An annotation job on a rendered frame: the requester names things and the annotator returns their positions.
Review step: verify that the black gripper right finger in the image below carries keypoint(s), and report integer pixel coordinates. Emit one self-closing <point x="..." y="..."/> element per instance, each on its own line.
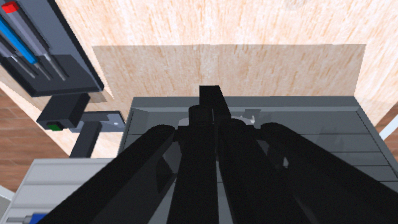
<point x="319" y="187"/>

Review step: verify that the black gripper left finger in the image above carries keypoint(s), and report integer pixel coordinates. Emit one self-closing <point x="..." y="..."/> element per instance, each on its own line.
<point x="130" y="188"/>

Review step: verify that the grey tool chest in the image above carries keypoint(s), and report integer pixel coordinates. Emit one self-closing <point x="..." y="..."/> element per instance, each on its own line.
<point x="338" y="124"/>

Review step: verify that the grey screwdriver with green band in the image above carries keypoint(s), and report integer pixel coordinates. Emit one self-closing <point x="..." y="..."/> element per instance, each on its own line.
<point x="8" y="51"/>

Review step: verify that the grey status board with lamps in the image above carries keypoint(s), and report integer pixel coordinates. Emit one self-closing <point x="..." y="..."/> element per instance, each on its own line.
<point x="49" y="181"/>

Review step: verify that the blue-handled tool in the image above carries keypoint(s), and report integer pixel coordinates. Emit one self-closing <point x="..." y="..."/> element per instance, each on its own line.
<point x="19" y="44"/>

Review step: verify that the hex screwdriver with red band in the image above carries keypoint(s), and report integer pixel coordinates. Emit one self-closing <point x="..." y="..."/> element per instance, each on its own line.
<point x="28" y="31"/>

